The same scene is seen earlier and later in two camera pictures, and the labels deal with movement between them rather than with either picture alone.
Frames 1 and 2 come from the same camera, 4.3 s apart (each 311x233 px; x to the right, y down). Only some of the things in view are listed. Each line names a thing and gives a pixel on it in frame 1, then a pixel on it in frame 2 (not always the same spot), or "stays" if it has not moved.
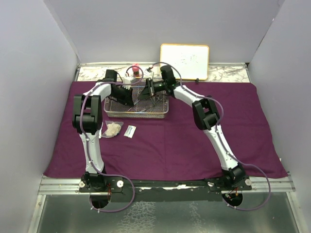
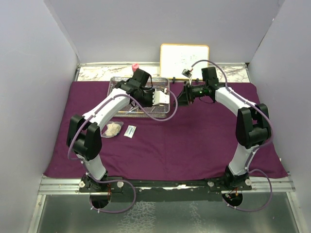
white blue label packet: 130,131 stays
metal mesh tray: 154,106 stays
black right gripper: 146,93 -> 183,99
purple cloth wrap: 175,147 stays
